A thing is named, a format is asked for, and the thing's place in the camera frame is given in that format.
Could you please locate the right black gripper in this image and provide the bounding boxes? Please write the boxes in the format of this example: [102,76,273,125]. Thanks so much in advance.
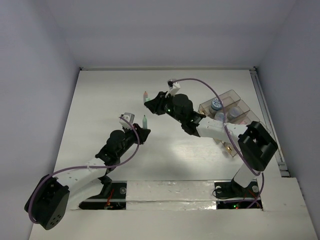
[145,90,185,124]

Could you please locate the green highlighter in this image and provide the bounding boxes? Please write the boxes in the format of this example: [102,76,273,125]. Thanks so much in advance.
[142,115,148,129]

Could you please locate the blue lidded paint jar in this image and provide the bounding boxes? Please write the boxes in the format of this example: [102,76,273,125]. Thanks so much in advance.
[209,97,223,113]

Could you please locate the clear jar blue contents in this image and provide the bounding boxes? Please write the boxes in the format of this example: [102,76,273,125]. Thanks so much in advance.
[214,112,227,122]

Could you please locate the clear jar purple contents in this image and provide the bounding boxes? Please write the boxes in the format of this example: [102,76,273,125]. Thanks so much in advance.
[228,106,242,118]

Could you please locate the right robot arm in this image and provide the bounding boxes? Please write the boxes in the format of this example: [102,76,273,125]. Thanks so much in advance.
[144,91,278,196]

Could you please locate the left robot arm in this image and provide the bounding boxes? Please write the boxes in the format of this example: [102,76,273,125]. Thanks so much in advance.
[24,123,151,230]

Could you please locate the silver foil strip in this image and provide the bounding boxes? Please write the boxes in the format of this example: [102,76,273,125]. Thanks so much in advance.
[125,180,217,211]

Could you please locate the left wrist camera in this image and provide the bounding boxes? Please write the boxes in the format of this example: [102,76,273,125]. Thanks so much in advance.
[119,112,135,129]

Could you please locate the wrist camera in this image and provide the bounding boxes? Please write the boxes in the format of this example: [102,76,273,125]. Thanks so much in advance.
[119,112,135,129]
[165,79,181,98]

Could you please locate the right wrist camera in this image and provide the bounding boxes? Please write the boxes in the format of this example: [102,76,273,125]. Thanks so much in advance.
[165,79,181,98]

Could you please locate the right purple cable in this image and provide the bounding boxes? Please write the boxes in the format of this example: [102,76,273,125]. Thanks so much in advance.
[173,78,265,209]

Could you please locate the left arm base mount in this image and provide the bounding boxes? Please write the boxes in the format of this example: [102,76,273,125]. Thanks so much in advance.
[78,176,127,210]

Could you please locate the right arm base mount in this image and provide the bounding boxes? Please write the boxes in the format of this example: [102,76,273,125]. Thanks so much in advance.
[212,174,265,210]

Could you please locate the aluminium rail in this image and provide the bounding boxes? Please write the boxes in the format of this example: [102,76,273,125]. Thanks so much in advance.
[249,67,291,178]

